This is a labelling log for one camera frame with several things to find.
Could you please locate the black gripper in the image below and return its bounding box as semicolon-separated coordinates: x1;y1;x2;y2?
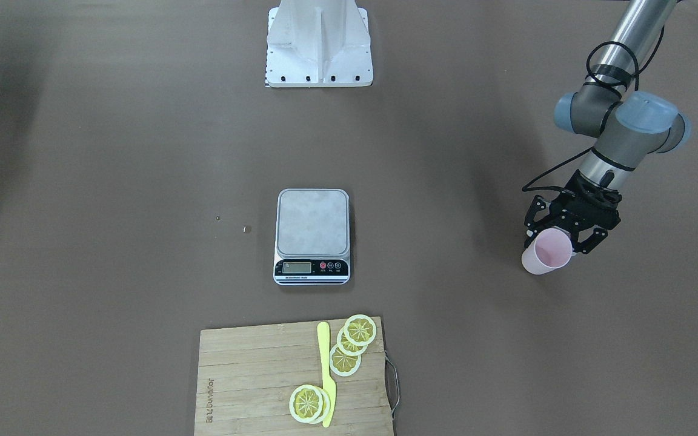
524;170;622;254

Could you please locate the pink plastic cup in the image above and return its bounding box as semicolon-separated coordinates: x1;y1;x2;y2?
521;227;573;275

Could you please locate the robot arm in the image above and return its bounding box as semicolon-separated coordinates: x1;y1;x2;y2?
523;1;692;254

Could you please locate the digital kitchen scale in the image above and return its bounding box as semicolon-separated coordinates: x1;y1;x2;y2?
272;188;351;285

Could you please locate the lemon slice top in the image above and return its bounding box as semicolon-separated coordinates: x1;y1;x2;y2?
344;314;377;347

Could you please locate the yellow plastic knife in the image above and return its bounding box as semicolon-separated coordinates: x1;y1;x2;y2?
317;321;337;428

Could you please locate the lemon slice under front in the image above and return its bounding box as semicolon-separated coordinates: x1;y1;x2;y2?
310;388;331;424

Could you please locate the bamboo cutting board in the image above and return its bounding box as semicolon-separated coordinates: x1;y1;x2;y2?
193;316;395;435

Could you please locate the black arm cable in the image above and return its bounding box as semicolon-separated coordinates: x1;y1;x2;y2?
522;24;666;193

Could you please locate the white pedestal base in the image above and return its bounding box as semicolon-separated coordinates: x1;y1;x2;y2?
264;1;374;88

